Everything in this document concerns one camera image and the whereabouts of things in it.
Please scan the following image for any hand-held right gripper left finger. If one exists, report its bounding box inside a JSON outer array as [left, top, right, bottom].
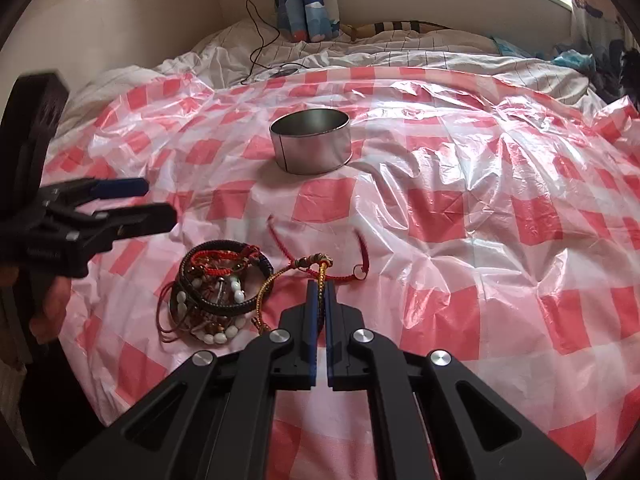
[[57, 280, 321, 480]]

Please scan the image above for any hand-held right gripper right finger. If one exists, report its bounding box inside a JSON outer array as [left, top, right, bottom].
[[325, 280, 588, 480]]

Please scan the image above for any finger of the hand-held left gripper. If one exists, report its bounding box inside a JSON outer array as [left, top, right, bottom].
[[42, 177, 150, 211], [75, 202, 179, 252]]

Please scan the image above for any gold braided bracelet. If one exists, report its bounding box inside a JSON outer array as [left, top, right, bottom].
[[252, 256, 335, 335]]

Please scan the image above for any red cord bracelet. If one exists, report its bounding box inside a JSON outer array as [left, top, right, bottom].
[[267, 215, 372, 282]]

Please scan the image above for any pile of beaded bracelets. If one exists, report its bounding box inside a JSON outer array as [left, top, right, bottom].
[[157, 241, 275, 347]]

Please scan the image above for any round silver metal tin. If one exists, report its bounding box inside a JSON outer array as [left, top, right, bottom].
[[269, 109, 351, 176]]

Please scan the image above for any person's left hand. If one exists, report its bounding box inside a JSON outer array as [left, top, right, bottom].
[[29, 276, 74, 346]]

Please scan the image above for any red checked plastic sheet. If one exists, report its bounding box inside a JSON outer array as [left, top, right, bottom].
[[37, 62, 640, 480]]

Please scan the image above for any blue whale print curtain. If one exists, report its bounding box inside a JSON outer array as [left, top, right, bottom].
[[570, 0, 632, 61], [274, 0, 343, 43]]

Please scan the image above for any white striped duvet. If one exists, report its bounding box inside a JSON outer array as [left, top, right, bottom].
[[55, 20, 601, 111]]

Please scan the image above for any black striped pillow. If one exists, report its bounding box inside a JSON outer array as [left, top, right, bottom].
[[342, 20, 451, 41]]

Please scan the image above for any blue plastic bag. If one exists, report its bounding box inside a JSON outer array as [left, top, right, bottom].
[[492, 35, 597, 69]]

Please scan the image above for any black puffer jacket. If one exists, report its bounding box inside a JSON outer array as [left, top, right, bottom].
[[595, 42, 640, 106]]

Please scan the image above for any black charging cable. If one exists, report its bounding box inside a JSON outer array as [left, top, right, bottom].
[[240, 0, 301, 86]]

